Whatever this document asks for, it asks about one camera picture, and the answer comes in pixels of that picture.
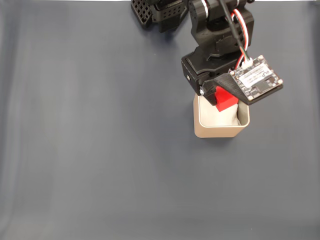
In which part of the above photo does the red cube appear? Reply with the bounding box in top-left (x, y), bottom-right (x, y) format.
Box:
top-left (214, 86), bottom-right (240, 113)

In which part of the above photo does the beige metal box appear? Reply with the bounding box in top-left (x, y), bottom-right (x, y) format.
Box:
top-left (192, 93), bottom-right (251, 139)

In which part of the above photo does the white crumpled cloth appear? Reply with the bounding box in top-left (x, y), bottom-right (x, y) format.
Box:
top-left (199, 98), bottom-right (242, 127)

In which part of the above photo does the dark blue-grey mat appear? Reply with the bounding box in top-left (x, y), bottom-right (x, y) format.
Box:
top-left (0, 1), bottom-right (320, 240)

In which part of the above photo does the camera circuit board on mount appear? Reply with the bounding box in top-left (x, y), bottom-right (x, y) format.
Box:
top-left (213, 54), bottom-right (285, 105)

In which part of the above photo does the red white black cable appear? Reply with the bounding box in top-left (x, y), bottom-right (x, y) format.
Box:
top-left (219, 0), bottom-right (254, 70)

